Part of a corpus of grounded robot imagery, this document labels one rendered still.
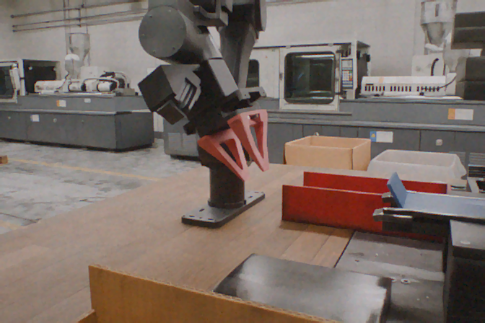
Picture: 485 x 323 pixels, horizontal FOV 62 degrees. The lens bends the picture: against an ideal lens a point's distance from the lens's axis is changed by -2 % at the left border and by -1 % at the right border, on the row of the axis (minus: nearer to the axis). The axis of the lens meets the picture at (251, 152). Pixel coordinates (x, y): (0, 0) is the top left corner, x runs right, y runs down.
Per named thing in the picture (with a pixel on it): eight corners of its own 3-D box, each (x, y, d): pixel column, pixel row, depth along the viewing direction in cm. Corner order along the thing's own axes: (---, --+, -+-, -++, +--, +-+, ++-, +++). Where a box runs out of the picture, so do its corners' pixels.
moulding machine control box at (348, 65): (338, 90, 478) (339, 57, 472) (343, 90, 498) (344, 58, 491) (354, 90, 469) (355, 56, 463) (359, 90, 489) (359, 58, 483)
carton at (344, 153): (304, 202, 345) (307, 135, 336) (369, 211, 320) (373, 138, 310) (276, 222, 294) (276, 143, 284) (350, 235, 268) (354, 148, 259)
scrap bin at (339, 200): (303, 201, 77) (304, 170, 76) (447, 218, 67) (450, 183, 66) (281, 220, 66) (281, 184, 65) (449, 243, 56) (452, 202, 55)
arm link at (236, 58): (235, 156, 64) (256, -10, 74) (195, 155, 66) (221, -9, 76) (244, 168, 70) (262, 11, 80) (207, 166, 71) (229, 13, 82)
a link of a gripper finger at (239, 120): (266, 169, 47) (231, 98, 48) (223, 191, 51) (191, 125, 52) (291, 158, 53) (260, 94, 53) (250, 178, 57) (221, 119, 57)
